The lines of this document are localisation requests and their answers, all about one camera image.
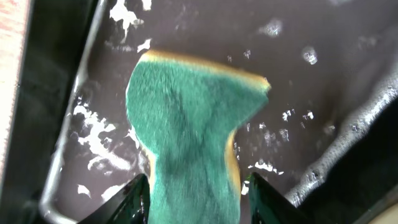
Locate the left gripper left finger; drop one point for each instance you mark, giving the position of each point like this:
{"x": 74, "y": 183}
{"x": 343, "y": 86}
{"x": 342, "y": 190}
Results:
{"x": 128, "y": 206}

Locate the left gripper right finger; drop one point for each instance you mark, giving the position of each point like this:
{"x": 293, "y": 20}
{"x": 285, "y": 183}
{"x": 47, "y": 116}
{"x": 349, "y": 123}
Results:
{"x": 267, "y": 206}

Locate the green yellow sponge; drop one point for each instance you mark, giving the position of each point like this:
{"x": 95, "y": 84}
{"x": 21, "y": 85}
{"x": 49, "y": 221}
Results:
{"x": 185, "y": 112}

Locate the black sponge tray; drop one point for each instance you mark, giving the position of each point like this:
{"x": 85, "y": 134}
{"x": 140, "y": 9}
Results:
{"x": 327, "y": 139}

